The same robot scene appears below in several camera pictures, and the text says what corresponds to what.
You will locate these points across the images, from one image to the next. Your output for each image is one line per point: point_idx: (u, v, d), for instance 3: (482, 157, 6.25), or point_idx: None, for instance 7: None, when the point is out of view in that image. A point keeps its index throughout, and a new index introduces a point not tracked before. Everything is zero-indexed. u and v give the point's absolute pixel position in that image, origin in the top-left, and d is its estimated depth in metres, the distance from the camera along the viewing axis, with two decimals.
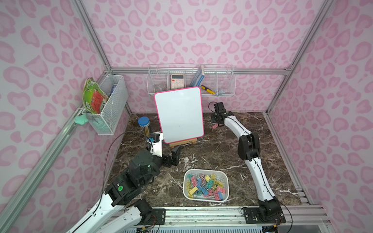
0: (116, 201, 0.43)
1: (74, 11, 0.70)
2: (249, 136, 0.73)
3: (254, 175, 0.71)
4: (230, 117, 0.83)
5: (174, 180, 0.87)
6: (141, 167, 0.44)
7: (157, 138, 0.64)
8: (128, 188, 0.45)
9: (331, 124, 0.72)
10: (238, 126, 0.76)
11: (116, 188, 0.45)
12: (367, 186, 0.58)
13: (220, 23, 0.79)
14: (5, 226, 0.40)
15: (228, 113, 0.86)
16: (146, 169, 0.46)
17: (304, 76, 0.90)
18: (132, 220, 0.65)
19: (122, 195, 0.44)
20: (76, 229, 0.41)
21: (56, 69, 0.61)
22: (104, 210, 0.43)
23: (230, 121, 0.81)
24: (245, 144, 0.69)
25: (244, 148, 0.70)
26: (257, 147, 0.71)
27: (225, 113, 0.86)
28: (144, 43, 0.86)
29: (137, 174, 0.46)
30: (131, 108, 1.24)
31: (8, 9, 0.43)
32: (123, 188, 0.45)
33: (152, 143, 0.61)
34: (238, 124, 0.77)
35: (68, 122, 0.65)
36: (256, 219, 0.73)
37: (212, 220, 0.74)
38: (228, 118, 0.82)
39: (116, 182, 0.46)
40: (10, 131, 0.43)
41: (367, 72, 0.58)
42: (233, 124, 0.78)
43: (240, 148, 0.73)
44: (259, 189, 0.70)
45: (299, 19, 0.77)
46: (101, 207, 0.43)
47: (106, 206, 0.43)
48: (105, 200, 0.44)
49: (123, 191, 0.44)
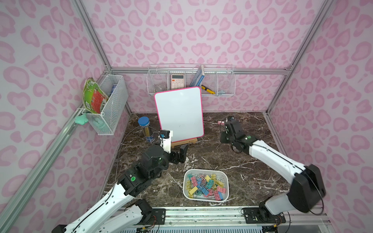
0: (129, 191, 0.45)
1: (74, 11, 0.70)
2: (303, 172, 0.46)
3: (278, 201, 0.58)
4: (259, 144, 0.57)
5: (174, 180, 0.87)
6: (153, 159, 0.47)
7: (167, 134, 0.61)
8: (140, 179, 0.47)
9: (331, 124, 0.72)
10: (280, 158, 0.50)
11: (128, 178, 0.47)
12: (366, 186, 0.58)
13: (220, 23, 0.79)
14: (5, 226, 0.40)
15: (250, 137, 0.61)
16: (158, 161, 0.50)
17: (304, 76, 0.90)
18: (134, 217, 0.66)
19: (134, 185, 0.46)
20: (85, 219, 0.42)
21: (56, 69, 0.61)
22: (116, 199, 0.44)
23: (262, 150, 0.55)
24: (307, 191, 0.42)
25: (308, 196, 0.43)
26: (322, 188, 0.45)
27: (246, 140, 0.60)
28: (144, 43, 0.85)
29: (148, 167, 0.49)
30: (131, 108, 1.24)
31: (8, 9, 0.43)
32: (135, 179, 0.47)
33: (162, 139, 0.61)
34: (276, 155, 0.51)
35: (68, 122, 0.65)
36: (256, 219, 0.73)
37: (212, 220, 0.74)
38: (257, 145, 0.57)
39: (128, 173, 0.48)
40: (10, 131, 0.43)
41: (368, 72, 0.58)
42: (268, 154, 0.53)
43: (292, 193, 0.46)
44: (275, 208, 0.61)
45: (299, 19, 0.77)
46: (113, 196, 0.45)
47: (118, 194, 0.45)
48: (117, 189, 0.46)
49: (135, 182, 0.47)
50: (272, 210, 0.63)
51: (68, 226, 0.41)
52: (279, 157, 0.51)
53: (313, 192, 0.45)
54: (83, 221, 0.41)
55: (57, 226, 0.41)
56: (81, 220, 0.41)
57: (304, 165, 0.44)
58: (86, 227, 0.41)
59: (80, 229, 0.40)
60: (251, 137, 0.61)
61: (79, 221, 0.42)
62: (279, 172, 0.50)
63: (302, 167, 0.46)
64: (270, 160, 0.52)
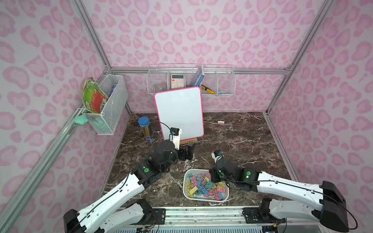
0: (142, 181, 0.48)
1: (74, 11, 0.70)
2: (323, 193, 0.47)
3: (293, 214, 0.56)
4: (265, 180, 0.52)
5: (174, 180, 0.87)
6: (165, 152, 0.50)
7: (177, 131, 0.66)
8: (152, 171, 0.51)
9: (331, 124, 0.72)
10: (294, 188, 0.47)
11: (142, 169, 0.50)
12: (366, 186, 0.58)
13: (220, 23, 0.79)
14: (5, 225, 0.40)
15: (251, 174, 0.56)
16: (169, 155, 0.53)
17: (304, 76, 0.90)
18: (136, 214, 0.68)
19: (147, 176, 0.49)
20: (98, 204, 0.43)
21: (56, 69, 0.61)
22: (130, 188, 0.47)
23: (274, 186, 0.50)
24: (337, 210, 0.40)
25: (340, 217, 0.40)
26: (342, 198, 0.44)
27: (247, 178, 0.55)
28: (144, 43, 0.85)
29: (160, 159, 0.52)
30: (131, 108, 1.24)
31: (8, 8, 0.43)
32: (147, 171, 0.50)
33: (172, 136, 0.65)
34: (287, 185, 0.48)
35: (68, 122, 0.65)
36: (256, 219, 0.73)
37: (212, 220, 0.74)
38: (264, 181, 0.52)
39: (141, 165, 0.51)
40: (10, 131, 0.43)
41: (368, 72, 0.58)
42: (280, 188, 0.49)
43: (328, 221, 0.43)
44: (282, 215, 0.61)
45: (299, 19, 0.77)
46: (127, 184, 0.47)
47: (132, 183, 0.47)
48: (131, 178, 0.48)
49: (148, 173, 0.50)
50: (278, 216, 0.62)
51: (82, 211, 0.42)
52: (291, 185, 0.48)
53: (339, 209, 0.41)
54: (97, 206, 0.43)
55: (69, 211, 0.41)
56: (96, 205, 0.43)
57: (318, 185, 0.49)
58: (100, 213, 0.42)
59: (94, 213, 0.41)
60: (252, 172, 0.56)
61: (93, 206, 0.43)
62: (300, 200, 0.47)
63: (319, 188, 0.44)
64: (286, 193, 0.48)
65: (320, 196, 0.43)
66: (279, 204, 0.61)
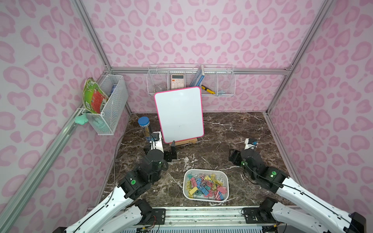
0: (129, 194, 0.46)
1: (74, 11, 0.70)
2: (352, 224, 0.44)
3: (296, 222, 0.55)
4: (289, 186, 0.50)
5: (174, 180, 0.87)
6: (153, 163, 0.48)
7: (158, 137, 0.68)
8: (140, 182, 0.48)
9: (331, 124, 0.72)
10: (322, 207, 0.45)
11: (129, 182, 0.48)
12: (367, 186, 0.58)
13: (220, 23, 0.79)
14: (5, 226, 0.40)
15: (276, 174, 0.54)
16: (158, 165, 0.51)
17: (304, 76, 0.90)
18: (133, 218, 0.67)
19: (134, 189, 0.47)
20: (86, 221, 0.42)
21: (56, 69, 0.61)
22: (117, 202, 0.45)
23: (297, 194, 0.48)
24: None
25: None
26: None
27: (271, 176, 0.53)
28: (144, 43, 0.86)
29: (148, 170, 0.50)
30: (131, 108, 1.24)
31: (9, 9, 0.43)
32: (135, 182, 0.48)
33: (155, 141, 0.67)
34: (313, 200, 0.46)
35: (67, 122, 0.65)
36: (256, 219, 0.73)
37: (212, 220, 0.74)
38: (288, 187, 0.50)
39: (128, 177, 0.49)
40: (10, 131, 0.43)
41: (368, 72, 0.58)
42: (305, 199, 0.47)
43: None
44: (283, 219, 0.61)
45: (299, 19, 0.77)
46: (113, 199, 0.46)
47: (118, 197, 0.46)
48: (117, 192, 0.47)
49: (135, 185, 0.48)
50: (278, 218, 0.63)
51: (68, 229, 0.41)
52: (318, 202, 0.46)
53: None
54: (83, 223, 0.42)
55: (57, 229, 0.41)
56: (82, 223, 0.42)
57: (349, 214, 0.42)
58: (86, 230, 0.41)
59: (80, 231, 0.41)
60: (278, 174, 0.54)
61: (79, 223, 0.42)
62: (321, 219, 0.45)
63: (348, 217, 0.42)
64: (310, 208, 0.46)
65: (346, 224, 0.41)
66: (287, 209, 0.60)
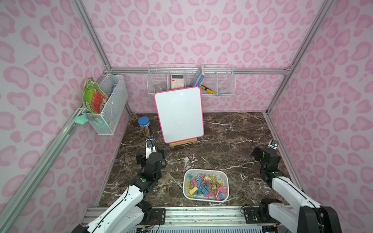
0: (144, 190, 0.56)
1: (74, 11, 0.70)
2: (318, 209, 0.44)
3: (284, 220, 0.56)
4: (281, 178, 0.60)
5: (174, 180, 0.87)
6: (155, 162, 0.60)
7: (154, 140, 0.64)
8: (147, 181, 0.58)
9: (331, 124, 0.72)
10: (297, 192, 0.51)
11: (140, 180, 0.58)
12: (367, 186, 0.58)
13: (220, 23, 0.79)
14: (5, 225, 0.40)
15: (278, 173, 0.64)
16: (159, 163, 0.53)
17: (304, 76, 0.90)
18: (137, 216, 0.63)
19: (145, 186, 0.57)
20: (107, 214, 0.46)
21: (56, 69, 0.61)
22: (134, 195, 0.53)
23: (282, 183, 0.57)
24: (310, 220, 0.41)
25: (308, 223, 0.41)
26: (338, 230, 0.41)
27: (273, 173, 0.64)
28: (144, 43, 0.86)
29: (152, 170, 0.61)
30: (131, 108, 1.24)
31: (8, 9, 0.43)
32: (144, 181, 0.58)
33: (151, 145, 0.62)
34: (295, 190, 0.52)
35: (67, 122, 0.65)
36: (256, 219, 0.73)
37: (212, 220, 0.74)
38: (279, 178, 0.60)
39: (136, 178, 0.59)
40: (10, 131, 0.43)
41: (368, 72, 0.58)
42: (287, 187, 0.54)
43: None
44: (275, 213, 0.61)
45: (299, 19, 0.77)
46: (130, 193, 0.53)
47: (134, 191, 0.54)
48: (131, 188, 0.55)
49: (144, 184, 0.57)
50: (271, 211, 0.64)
51: (91, 224, 0.44)
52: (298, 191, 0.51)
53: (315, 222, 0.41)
54: (105, 216, 0.46)
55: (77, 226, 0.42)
56: (105, 215, 0.46)
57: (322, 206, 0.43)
58: (111, 221, 0.45)
59: (105, 222, 0.44)
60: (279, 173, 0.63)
61: (101, 217, 0.46)
62: (295, 207, 0.50)
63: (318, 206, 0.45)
64: (288, 195, 0.53)
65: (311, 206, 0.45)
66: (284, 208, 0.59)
